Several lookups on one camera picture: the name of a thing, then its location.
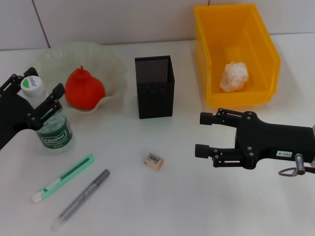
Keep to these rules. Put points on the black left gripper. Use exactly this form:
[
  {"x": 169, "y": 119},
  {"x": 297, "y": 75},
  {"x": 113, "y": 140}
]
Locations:
[{"x": 12, "y": 115}]

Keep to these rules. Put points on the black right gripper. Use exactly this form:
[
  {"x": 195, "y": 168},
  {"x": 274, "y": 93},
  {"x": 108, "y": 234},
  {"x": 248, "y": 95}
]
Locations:
[{"x": 275, "y": 142}]

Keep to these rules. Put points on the red pear-shaped fruit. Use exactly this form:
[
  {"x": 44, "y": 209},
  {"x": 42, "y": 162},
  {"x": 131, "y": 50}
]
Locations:
[{"x": 83, "y": 91}]

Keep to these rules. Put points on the clear green-label water bottle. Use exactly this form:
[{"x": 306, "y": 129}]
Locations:
[{"x": 55, "y": 140}]

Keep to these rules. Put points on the white paper ball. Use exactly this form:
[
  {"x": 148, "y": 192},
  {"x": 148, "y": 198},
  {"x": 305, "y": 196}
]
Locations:
[{"x": 233, "y": 77}]

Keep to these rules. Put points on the green utility knife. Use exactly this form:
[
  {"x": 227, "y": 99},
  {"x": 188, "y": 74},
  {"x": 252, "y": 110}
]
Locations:
[{"x": 71, "y": 172}]

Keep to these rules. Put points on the beige eraser with barcode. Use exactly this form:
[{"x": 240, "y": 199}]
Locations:
[{"x": 153, "y": 161}]

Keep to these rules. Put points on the pale green glass fruit plate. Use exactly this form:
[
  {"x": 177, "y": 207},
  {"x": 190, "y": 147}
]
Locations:
[{"x": 103, "y": 64}]

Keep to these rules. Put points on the black mesh pen holder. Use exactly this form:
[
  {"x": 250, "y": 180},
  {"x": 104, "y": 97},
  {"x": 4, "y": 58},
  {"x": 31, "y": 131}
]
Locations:
[{"x": 156, "y": 98}]

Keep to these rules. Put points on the grey marker pen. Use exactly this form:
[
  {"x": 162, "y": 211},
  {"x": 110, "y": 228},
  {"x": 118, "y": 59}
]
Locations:
[{"x": 83, "y": 194}]

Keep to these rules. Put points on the right gripper silver connector plug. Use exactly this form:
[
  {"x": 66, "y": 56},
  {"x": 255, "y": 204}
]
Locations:
[{"x": 300, "y": 163}]

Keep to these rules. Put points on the yellow plastic bin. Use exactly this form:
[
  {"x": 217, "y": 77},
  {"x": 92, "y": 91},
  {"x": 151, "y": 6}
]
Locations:
[{"x": 221, "y": 37}]

